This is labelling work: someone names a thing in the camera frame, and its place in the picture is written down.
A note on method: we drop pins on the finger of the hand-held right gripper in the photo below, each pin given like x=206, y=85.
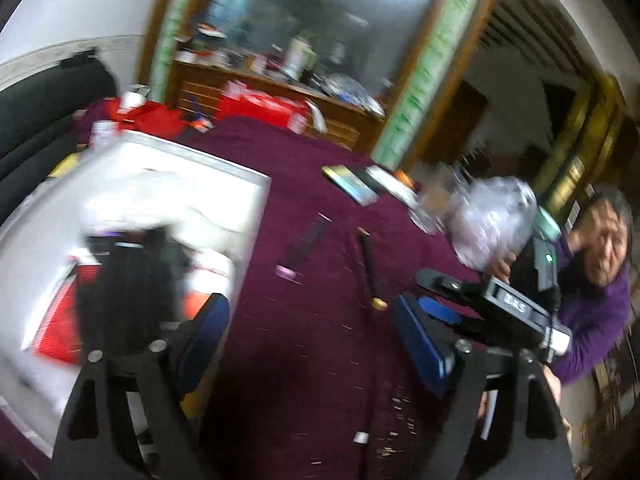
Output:
x=450, y=284
x=442, y=311

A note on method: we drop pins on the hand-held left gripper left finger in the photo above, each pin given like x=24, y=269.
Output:
x=202, y=340

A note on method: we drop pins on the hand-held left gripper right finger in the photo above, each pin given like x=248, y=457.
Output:
x=420, y=340

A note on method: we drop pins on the yellow and black pen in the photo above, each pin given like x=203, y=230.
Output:
x=371, y=270

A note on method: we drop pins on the pile of black markers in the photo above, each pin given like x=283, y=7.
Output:
x=130, y=280

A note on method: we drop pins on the black marker purple cap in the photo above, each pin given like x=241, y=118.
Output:
x=302, y=250

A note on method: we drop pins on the grey cardboard box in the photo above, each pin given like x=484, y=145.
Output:
x=165, y=160

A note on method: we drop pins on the clear plastic bag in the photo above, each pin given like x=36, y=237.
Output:
x=490, y=220

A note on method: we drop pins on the glass mug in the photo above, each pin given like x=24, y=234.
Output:
x=435, y=205

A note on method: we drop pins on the water bottle teal lid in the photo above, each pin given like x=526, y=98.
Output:
x=548, y=222

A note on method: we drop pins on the maroon velvet tablecloth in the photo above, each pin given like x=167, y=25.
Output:
x=310, y=360

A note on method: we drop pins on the small white scrap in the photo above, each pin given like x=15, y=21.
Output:
x=361, y=437

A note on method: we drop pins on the small booklet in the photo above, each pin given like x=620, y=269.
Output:
x=350, y=185

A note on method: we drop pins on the red packet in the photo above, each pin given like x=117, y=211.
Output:
x=60, y=315

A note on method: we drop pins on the bamboo print panel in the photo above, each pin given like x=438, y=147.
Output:
x=430, y=70

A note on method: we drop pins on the red cloth item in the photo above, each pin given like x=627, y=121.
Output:
x=150, y=117

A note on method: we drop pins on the red bag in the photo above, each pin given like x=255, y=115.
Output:
x=260, y=107

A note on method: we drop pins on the white plastic item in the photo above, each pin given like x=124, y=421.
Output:
x=135, y=97

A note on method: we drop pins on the wooden cabinet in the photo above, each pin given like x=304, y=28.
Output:
x=280, y=95

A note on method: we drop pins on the white blender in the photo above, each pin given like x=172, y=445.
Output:
x=298, y=55

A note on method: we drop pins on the black sofa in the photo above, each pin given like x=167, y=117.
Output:
x=45, y=110

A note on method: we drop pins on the golden metal frame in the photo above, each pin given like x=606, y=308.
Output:
x=580, y=150

